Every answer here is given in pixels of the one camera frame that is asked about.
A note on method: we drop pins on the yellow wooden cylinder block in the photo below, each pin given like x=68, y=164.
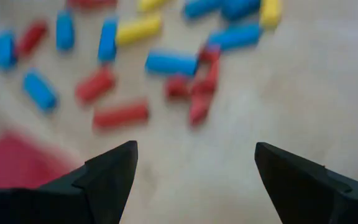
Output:
x=151, y=3

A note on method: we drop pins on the long yellow wooden block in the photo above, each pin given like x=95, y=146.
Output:
x=138, y=29

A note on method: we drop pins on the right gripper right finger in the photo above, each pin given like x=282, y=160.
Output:
x=306, y=196

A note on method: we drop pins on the red plastic bin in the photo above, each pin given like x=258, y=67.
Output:
x=14, y=165

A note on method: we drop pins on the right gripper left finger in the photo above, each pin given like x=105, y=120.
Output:
x=104, y=193

